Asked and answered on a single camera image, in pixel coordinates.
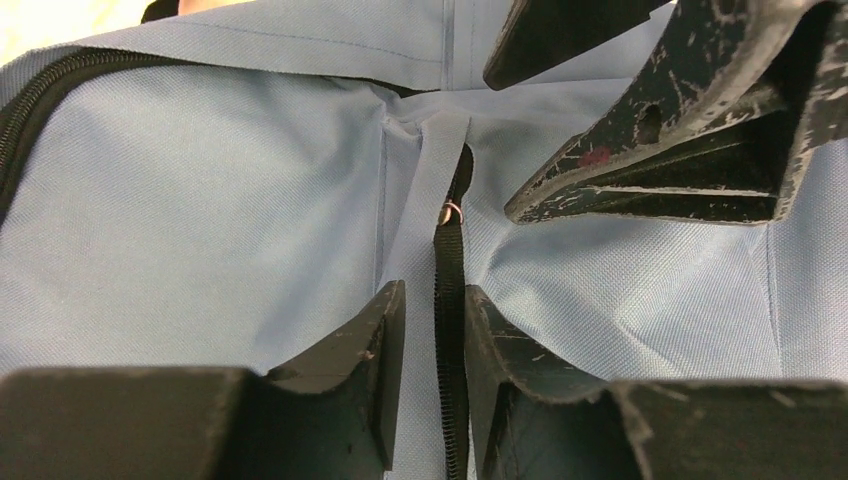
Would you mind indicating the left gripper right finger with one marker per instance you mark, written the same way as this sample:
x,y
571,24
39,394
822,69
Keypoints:
x,y
535,416

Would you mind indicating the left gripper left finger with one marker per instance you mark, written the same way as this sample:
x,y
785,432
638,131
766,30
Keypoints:
x,y
328,413

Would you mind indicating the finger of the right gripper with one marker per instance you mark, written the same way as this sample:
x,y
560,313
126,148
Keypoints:
x,y
719,126
539,35

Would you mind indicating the blue student backpack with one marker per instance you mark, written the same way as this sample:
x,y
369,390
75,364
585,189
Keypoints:
x,y
239,205

